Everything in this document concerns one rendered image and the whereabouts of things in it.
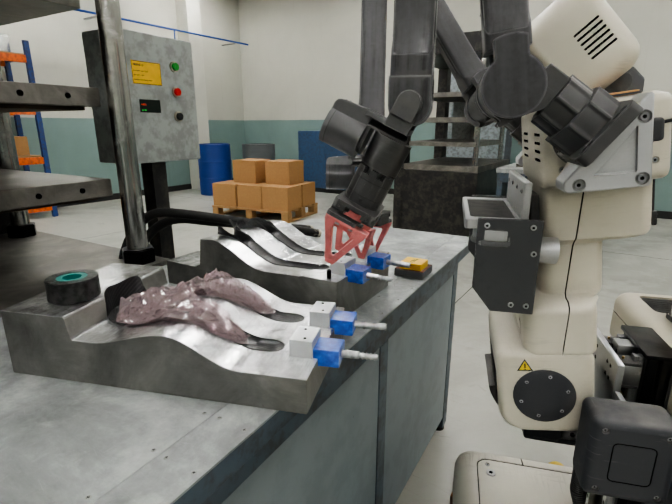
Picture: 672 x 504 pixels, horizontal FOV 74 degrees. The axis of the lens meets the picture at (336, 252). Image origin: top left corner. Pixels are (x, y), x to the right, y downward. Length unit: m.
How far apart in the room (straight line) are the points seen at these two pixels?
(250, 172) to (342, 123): 5.52
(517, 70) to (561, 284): 0.41
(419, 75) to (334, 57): 8.22
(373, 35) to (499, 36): 0.50
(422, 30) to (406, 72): 0.05
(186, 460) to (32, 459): 0.19
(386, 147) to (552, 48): 0.30
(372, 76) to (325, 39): 7.96
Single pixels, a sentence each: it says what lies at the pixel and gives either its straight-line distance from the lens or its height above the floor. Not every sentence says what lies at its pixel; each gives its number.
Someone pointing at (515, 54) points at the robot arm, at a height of 1.27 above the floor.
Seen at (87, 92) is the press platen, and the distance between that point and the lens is 1.45.
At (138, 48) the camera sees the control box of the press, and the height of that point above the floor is 1.42.
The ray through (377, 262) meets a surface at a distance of 1.01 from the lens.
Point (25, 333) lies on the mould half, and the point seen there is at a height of 0.87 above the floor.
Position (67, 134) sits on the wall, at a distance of 8.04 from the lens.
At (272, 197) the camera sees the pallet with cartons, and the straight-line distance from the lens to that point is 5.77.
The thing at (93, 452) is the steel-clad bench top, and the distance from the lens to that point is 0.68.
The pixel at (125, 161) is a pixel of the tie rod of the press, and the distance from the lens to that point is 1.43.
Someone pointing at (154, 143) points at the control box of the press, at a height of 1.13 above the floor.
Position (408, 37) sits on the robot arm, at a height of 1.30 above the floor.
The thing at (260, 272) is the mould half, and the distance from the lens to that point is 1.00.
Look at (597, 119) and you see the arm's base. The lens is 0.65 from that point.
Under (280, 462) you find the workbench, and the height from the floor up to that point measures 0.64.
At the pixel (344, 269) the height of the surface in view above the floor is 0.90.
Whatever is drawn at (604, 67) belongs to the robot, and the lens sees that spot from 0.80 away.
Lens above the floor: 1.19
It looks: 16 degrees down
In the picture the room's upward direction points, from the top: straight up
